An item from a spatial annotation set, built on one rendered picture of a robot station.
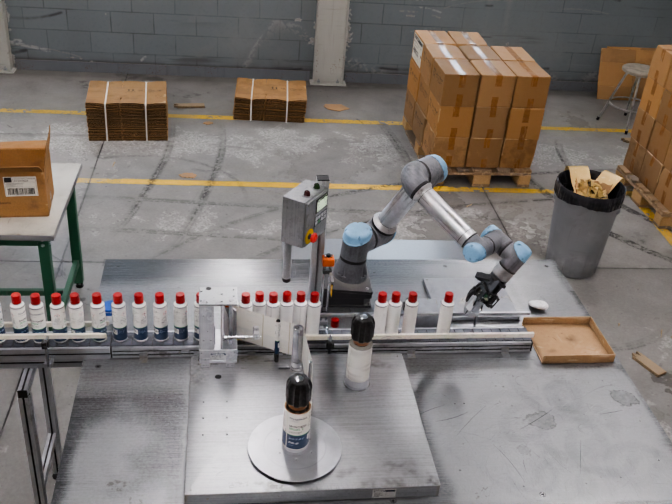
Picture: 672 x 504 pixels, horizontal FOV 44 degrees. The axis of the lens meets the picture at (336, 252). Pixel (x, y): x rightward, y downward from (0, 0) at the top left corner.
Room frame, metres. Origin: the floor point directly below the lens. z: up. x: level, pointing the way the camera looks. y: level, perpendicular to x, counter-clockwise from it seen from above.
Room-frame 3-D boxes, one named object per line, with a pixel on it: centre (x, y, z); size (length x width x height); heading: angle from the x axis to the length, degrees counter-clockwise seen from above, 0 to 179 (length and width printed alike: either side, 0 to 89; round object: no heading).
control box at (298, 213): (2.65, 0.12, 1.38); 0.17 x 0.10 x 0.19; 154
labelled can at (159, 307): (2.48, 0.63, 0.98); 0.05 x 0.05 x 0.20
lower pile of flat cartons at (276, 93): (7.07, 0.71, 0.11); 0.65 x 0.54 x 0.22; 95
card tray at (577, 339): (2.75, -0.98, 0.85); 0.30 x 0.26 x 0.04; 99
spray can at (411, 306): (2.63, -0.31, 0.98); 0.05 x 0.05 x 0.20
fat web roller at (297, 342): (2.38, 0.11, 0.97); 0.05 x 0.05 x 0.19
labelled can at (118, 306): (2.46, 0.78, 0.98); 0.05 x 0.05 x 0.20
